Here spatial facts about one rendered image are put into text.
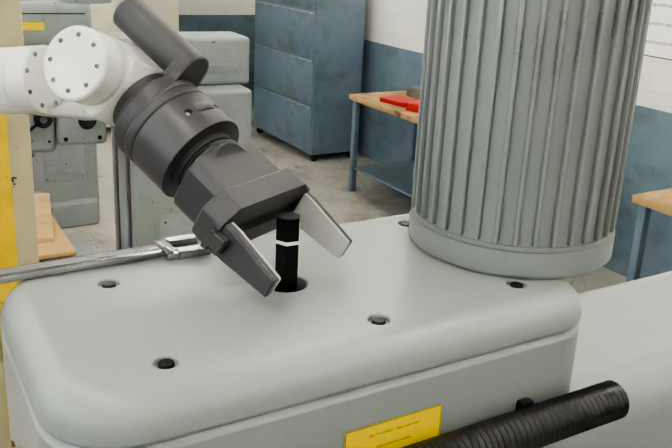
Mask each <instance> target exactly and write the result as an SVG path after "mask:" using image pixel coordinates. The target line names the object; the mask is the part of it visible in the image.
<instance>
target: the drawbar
mask: <svg viewBox="0 0 672 448"><path fill-rule="evenodd" d="M300 218H301V215H300V214H297V213H293V212H283V213H278V215H277V220H276V240H279V241H282V242H286V243H289V242H296V241H299V224H300ZM298 252H299V245H292V246H284V245H280V244H277V243H276V257H275V271H276V272H277V273H278V275H279V276H280V277H281V280H280V281H279V283H278V285H277V286H276V288H275V291H277V292H284V293H289V292H297V291H298Z"/></svg>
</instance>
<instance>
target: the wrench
mask: <svg viewBox="0 0 672 448"><path fill-rule="evenodd" d="M197 243H198V239H197V238H196V236H195V235H194V234H187V235H181V236H174V237H168V238H165V239H160V240H154V241H153V245H147V246H141V247H134V248H128V249H121V250H115V251H109V252H102V253H96V254H89V255H83V256H77V257H70V258H64V259H57V260H51V261H45V262H38V263H32V264H25V265H19V266H13V267H6V268H0V284H3V283H9V282H15V281H21V280H27V279H33V278H39V277H45V276H51V275H57V274H64V273H70V272H76V271H82V270H88V269H94V268H100V267H106V266H112V265H118V264H124V263H130V262H136V261H142V260H148V259H154V258H160V257H163V256H164V257H165V258H166V259H167V260H175V259H186V258H192V257H197V256H203V255H209V254H211V252H210V251H209V250H208V249H207V250H204V249H203V248H202V247H201V246H200V245H195V246H188V247H182V248H176V249H175V247H181V246H187V245H193V244H197Z"/></svg>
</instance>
